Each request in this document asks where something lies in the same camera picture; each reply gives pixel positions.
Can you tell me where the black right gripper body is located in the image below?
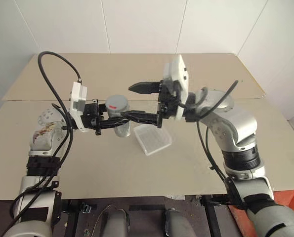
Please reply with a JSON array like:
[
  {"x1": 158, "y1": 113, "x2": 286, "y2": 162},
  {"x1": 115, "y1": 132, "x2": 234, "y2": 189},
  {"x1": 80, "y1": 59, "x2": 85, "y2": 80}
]
[{"x1": 157, "y1": 78, "x2": 181, "y2": 124}]

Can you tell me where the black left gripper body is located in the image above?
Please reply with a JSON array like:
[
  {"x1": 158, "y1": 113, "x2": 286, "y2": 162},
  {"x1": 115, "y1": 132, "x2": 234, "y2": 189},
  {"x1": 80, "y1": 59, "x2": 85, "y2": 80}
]
[{"x1": 82, "y1": 98, "x2": 107, "y2": 136}]

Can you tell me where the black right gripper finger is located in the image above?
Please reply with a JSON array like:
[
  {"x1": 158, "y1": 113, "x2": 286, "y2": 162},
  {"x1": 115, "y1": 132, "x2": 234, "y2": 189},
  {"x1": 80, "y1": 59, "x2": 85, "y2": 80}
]
[
  {"x1": 121, "y1": 110, "x2": 164, "y2": 129},
  {"x1": 128, "y1": 80, "x2": 162, "y2": 95}
]

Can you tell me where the clear plastic jar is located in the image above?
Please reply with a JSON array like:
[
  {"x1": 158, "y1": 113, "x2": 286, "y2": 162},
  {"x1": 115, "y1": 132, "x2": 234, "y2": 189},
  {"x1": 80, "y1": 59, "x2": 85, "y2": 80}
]
[{"x1": 113, "y1": 115, "x2": 132, "y2": 139}]

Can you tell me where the gray jar lid red mark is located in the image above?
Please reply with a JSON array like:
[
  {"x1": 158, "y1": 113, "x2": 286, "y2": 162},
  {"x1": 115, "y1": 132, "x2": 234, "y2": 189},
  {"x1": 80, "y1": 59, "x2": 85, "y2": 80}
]
[{"x1": 105, "y1": 94, "x2": 130, "y2": 119}]

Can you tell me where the clear plastic box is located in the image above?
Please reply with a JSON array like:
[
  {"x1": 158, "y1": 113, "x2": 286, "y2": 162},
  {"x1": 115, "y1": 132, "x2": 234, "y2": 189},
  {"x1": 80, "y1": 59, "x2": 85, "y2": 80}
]
[{"x1": 133, "y1": 124, "x2": 173, "y2": 157}]

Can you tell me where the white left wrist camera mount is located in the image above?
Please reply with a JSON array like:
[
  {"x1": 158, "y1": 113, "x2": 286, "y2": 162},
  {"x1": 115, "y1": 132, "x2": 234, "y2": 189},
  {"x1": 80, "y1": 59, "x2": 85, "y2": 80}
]
[{"x1": 69, "y1": 80, "x2": 89, "y2": 133}]

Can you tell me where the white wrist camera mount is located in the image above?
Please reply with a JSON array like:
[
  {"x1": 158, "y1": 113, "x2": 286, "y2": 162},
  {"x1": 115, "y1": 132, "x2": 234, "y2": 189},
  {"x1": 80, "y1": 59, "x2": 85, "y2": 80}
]
[
  {"x1": 69, "y1": 80, "x2": 89, "y2": 133},
  {"x1": 163, "y1": 54, "x2": 190, "y2": 121}
]

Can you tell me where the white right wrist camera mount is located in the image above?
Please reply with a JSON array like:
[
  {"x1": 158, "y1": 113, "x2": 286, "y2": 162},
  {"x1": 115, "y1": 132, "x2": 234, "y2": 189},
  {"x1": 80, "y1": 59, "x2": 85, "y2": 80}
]
[{"x1": 163, "y1": 54, "x2": 190, "y2": 121}]

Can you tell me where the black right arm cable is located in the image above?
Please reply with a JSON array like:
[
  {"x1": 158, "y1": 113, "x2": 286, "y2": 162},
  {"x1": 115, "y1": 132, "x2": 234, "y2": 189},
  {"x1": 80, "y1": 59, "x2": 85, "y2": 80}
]
[{"x1": 178, "y1": 80, "x2": 249, "y2": 210}]

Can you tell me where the black metal table frame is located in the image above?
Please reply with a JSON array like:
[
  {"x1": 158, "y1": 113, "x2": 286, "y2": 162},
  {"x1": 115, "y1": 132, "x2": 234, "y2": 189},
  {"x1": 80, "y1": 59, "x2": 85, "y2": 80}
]
[{"x1": 59, "y1": 194, "x2": 239, "y2": 237}]

